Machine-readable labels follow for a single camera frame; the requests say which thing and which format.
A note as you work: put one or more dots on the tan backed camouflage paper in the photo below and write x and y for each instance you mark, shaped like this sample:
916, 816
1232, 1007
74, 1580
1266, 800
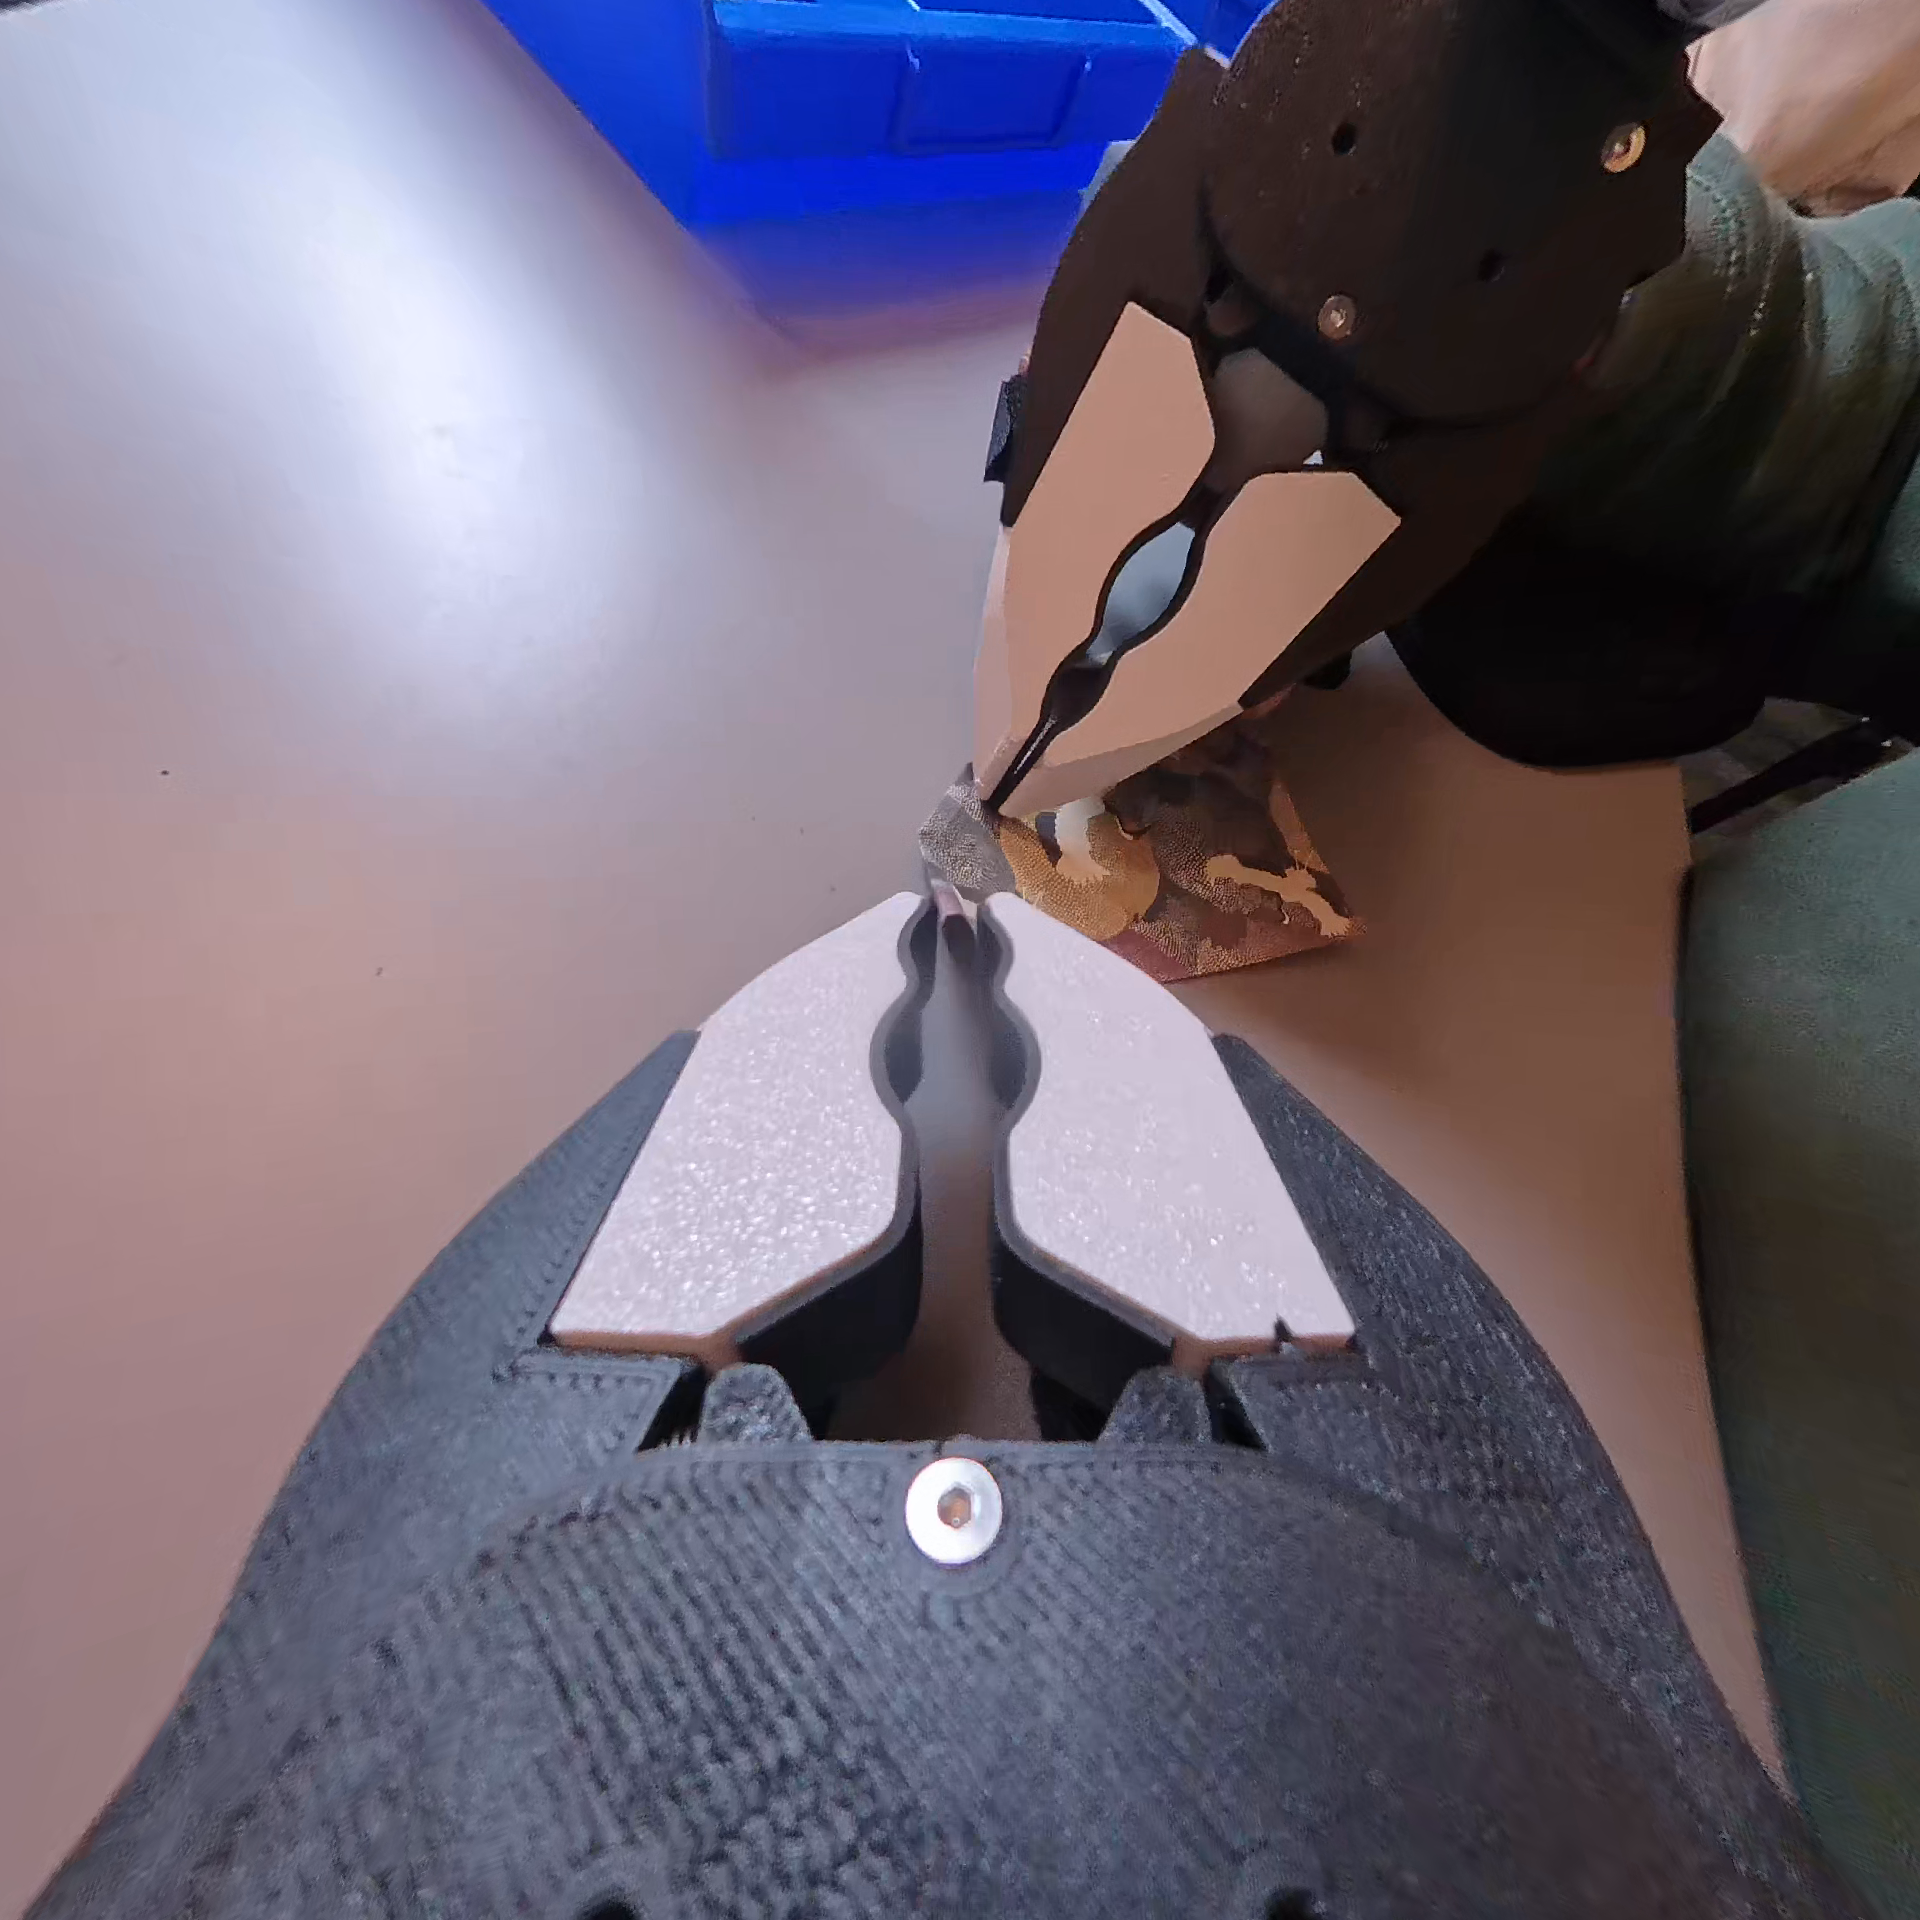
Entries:
1171, 856

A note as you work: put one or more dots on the person's right hand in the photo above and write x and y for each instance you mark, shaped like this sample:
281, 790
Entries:
1831, 91

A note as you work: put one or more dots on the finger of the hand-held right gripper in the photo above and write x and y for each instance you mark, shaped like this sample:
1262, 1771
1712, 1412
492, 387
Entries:
1247, 616
1097, 480

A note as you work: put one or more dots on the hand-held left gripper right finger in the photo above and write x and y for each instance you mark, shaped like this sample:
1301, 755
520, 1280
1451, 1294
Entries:
1171, 1170

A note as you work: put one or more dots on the person's right forearm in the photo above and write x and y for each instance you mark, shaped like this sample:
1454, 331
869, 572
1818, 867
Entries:
1741, 391

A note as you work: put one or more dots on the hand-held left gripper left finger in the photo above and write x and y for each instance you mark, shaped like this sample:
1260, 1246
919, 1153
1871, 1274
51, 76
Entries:
750, 1170

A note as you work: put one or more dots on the blue plastic bin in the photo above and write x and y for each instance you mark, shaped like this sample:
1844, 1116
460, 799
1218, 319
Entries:
870, 107

